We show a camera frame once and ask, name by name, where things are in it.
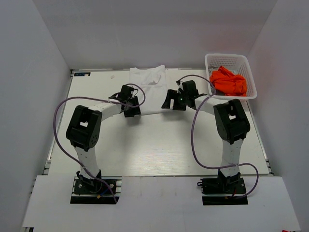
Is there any grey t-shirt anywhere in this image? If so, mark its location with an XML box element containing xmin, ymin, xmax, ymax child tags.
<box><xmin>208</xmin><ymin>67</ymin><xmax>219</xmax><ymax>76</ymax></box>

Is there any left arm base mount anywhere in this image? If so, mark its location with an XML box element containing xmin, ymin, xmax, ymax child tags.
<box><xmin>70</xmin><ymin>177</ymin><xmax>122</xmax><ymax>205</ymax></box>

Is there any white t-shirt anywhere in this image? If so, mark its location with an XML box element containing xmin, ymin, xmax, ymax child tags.
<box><xmin>129</xmin><ymin>65</ymin><xmax>168</xmax><ymax>116</ymax></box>

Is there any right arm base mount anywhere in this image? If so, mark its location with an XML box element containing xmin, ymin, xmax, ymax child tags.
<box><xmin>197</xmin><ymin>178</ymin><xmax>248</xmax><ymax>206</ymax></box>

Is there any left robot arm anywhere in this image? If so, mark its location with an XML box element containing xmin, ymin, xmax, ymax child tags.
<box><xmin>66</xmin><ymin>84</ymin><xmax>141</xmax><ymax>193</ymax></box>

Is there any orange t-shirt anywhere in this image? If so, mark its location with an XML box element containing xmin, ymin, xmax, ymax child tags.
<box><xmin>210</xmin><ymin>66</ymin><xmax>247</xmax><ymax>97</ymax></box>

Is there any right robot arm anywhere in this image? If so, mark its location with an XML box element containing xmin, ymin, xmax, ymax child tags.
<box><xmin>161</xmin><ymin>80</ymin><xmax>251</xmax><ymax>193</ymax></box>

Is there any white plastic laundry basket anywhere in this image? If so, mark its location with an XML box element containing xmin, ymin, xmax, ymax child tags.
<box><xmin>205</xmin><ymin>53</ymin><xmax>257</xmax><ymax>101</ymax></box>

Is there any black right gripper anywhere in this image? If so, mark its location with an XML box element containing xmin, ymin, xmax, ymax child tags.
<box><xmin>162</xmin><ymin>89</ymin><xmax>189</xmax><ymax>111</ymax></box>

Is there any blue table label sticker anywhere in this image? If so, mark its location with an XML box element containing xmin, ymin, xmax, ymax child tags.
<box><xmin>74</xmin><ymin>72</ymin><xmax>91</xmax><ymax>76</ymax></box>

